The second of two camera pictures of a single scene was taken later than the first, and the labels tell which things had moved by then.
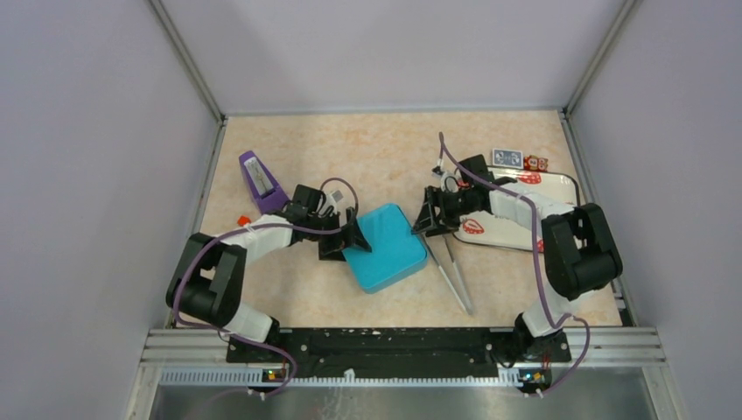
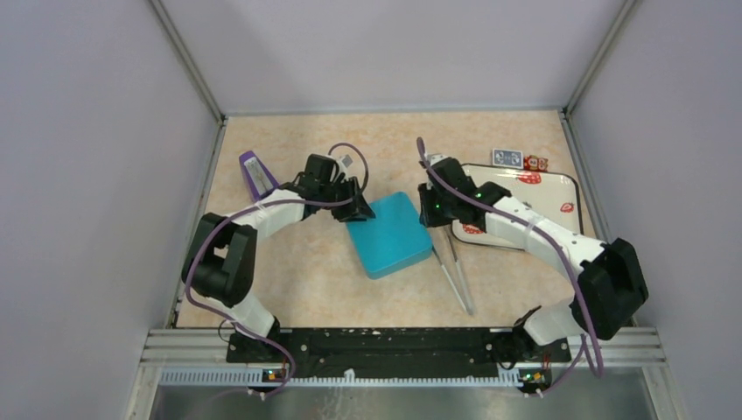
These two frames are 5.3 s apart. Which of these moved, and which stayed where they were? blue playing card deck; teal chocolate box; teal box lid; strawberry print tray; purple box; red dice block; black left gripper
Moved: black left gripper; teal chocolate box; teal box lid
Stayed: strawberry print tray; purple box; blue playing card deck; red dice block
